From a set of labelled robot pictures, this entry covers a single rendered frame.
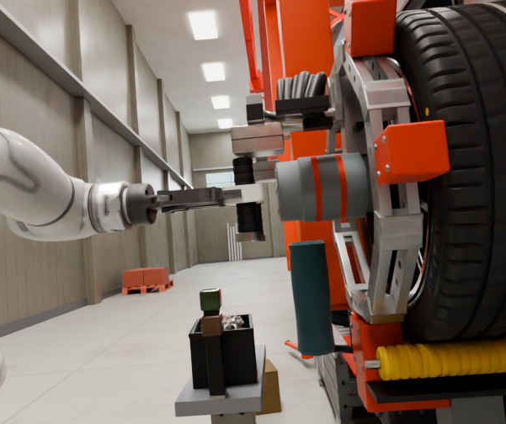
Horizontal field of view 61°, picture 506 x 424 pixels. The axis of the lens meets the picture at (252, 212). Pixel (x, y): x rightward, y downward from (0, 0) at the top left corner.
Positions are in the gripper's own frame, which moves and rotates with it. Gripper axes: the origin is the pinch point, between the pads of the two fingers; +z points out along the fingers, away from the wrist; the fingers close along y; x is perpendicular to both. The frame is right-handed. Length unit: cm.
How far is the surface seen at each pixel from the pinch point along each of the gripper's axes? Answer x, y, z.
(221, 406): -39.5, -10.4, -8.4
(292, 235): -5, -253, 18
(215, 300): -19.1, -10.1, -7.9
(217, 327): -24.4, -10.1, -8.0
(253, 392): -38.0, -12.8, -2.2
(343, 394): -60, -70, 23
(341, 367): -51, -70, 23
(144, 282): -62, -732, -246
